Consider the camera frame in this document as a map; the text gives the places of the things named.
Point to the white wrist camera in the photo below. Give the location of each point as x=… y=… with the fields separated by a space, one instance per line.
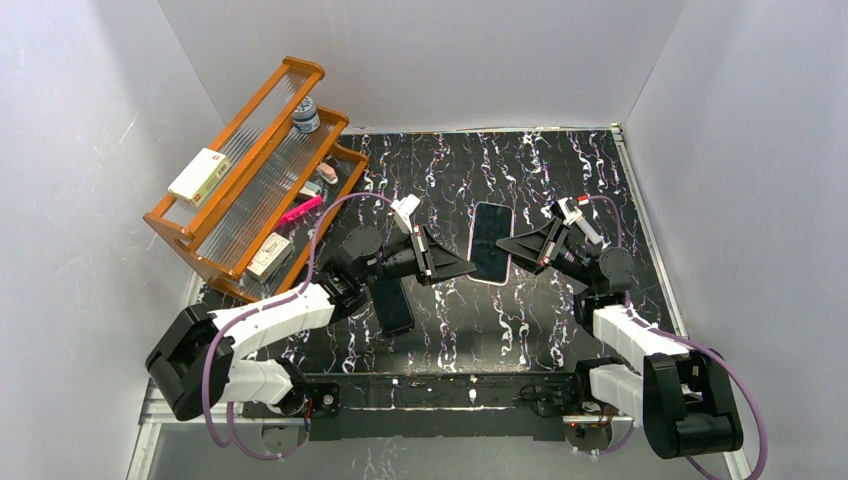
x=402 y=210
x=568 y=210

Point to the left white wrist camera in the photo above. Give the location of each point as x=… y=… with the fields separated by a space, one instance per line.
x=402 y=210

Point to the small grey cardboard box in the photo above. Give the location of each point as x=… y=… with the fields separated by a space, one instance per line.
x=272 y=253

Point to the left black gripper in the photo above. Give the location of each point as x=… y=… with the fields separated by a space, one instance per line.
x=423 y=255

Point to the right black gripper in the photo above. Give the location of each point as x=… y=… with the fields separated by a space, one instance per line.
x=552 y=244

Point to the orange capped white marker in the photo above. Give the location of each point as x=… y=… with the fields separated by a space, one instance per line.
x=591 y=235

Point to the pink white small stapler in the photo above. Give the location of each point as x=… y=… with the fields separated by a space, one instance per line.
x=327 y=173

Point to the orange wooden shelf rack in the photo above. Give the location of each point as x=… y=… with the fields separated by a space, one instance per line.
x=271 y=163

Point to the blue white ceramic jar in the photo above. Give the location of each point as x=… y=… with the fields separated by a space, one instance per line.
x=305 y=116

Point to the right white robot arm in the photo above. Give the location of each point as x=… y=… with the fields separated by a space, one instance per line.
x=680 y=396

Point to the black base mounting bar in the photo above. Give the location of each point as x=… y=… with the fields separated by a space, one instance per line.
x=543 y=406

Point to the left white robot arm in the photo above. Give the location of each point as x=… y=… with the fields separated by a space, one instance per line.
x=202 y=358

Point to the pink highlighter marker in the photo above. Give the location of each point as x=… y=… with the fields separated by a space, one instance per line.
x=299 y=210

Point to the small grey white eraser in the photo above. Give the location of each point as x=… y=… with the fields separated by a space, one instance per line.
x=308 y=193

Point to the black phone case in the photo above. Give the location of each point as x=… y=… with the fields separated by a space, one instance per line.
x=392 y=307

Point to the beige phone case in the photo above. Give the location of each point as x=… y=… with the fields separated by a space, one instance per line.
x=490 y=223

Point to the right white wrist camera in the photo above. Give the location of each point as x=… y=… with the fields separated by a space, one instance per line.
x=568 y=210

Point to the white red box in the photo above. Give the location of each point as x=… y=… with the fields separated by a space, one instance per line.
x=200 y=177

